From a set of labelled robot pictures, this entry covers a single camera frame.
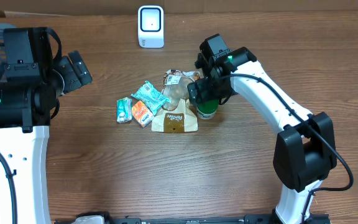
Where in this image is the green lid white jar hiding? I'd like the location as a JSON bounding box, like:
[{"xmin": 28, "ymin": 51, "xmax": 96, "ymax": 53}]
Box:
[{"xmin": 197, "ymin": 100, "xmax": 219, "ymax": 119}]

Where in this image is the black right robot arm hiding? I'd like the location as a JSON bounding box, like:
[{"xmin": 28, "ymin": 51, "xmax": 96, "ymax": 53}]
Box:
[{"xmin": 188, "ymin": 34, "xmax": 337, "ymax": 223}]

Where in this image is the green blue tissue packet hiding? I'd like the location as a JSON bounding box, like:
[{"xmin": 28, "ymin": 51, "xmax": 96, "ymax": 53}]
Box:
[{"xmin": 117, "ymin": 97, "xmax": 132, "ymax": 123}]

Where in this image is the orange tissue packet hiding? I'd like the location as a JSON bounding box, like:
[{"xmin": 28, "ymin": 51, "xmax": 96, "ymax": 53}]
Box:
[{"xmin": 132, "ymin": 101, "xmax": 154, "ymax": 128}]

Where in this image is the teal wet wipes pack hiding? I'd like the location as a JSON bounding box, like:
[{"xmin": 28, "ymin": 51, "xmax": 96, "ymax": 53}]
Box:
[{"xmin": 131, "ymin": 80, "xmax": 171, "ymax": 115}]

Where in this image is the brown bread snack bag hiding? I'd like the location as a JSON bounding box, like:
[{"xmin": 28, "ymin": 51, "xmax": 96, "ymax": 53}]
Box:
[{"xmin": 152, "ymin": 70, "xmax": 200, "ymax": 133}]

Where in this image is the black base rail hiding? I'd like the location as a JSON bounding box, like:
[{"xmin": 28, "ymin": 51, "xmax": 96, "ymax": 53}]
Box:
[{"xmin": 54, "ymin": 211, "xmax": 331, "ymax": 224}]

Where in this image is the white barcode scanner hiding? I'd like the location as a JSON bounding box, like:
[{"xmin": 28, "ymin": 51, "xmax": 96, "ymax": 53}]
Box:
[{"xmin": 137, "ymin": 5, "xmax": 164, "ymax": 49}]

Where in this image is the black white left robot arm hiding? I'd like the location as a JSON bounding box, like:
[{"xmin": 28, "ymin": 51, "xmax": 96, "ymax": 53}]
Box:
[{"xmin": 0, "ymin": 27, "xmax": 92, "ymax": 223}]

